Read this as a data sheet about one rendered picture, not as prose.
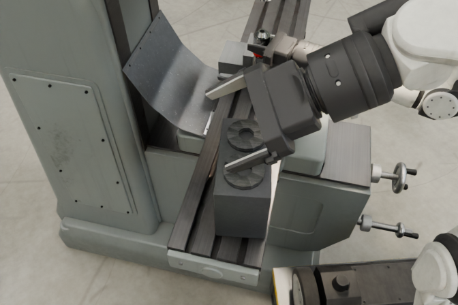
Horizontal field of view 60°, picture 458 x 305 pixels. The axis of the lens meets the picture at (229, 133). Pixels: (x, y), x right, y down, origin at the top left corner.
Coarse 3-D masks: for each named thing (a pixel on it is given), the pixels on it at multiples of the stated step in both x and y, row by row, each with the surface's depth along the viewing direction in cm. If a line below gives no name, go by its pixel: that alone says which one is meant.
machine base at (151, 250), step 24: (72, 240) 183; (96, 240) 180; (120, 240) 177; (144, 240) 175; (168, 240) 175; (144, 264) 184; (168, 264) 177; (264, 264) 168; (288, 264) 168; (312, 264) 168; (264, 288) 172
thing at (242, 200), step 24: (240, 120) 94; (240, 144) 89; (264, 144) 91; (264, 168) 86; (216, 192) 82; (240, 192) 82; (264, 192) 82; (216, 216) 89; (240, 216) 88; (264, 216) 87
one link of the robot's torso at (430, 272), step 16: (432, 256) 82; (448, 256) 79; (416, 272) 89; (432, 272) 82; (448, 272) 78; (416, 288) 89; (432, 288) 83; (448, 288) 78; (416, 304) 100; (432, 304) 89; (448, 304) 88
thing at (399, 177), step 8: (376, 168) 142; (400, 168) 140; (408, 168) 140; (376, 176) 141; (384, 176) 143; (392, 176) 143; (400, 176) 139; (392, 184) 147; (400, 184) 138; (400, 192) 140
